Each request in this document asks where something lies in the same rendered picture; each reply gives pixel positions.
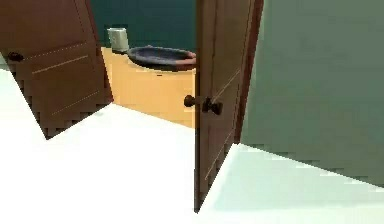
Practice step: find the brown panelled room door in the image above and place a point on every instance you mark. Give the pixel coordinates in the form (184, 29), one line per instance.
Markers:
(220, 60)
(63, 66)

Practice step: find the dark round pet bed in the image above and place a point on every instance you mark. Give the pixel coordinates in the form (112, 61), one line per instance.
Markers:
(160, 56)

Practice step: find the grey cylindrical bin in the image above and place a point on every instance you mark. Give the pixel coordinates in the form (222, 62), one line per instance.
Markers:
(118, 39)

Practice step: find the dark round door knob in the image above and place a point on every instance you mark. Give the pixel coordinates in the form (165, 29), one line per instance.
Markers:
(15, 56)
(213, 106)
(189, 100)

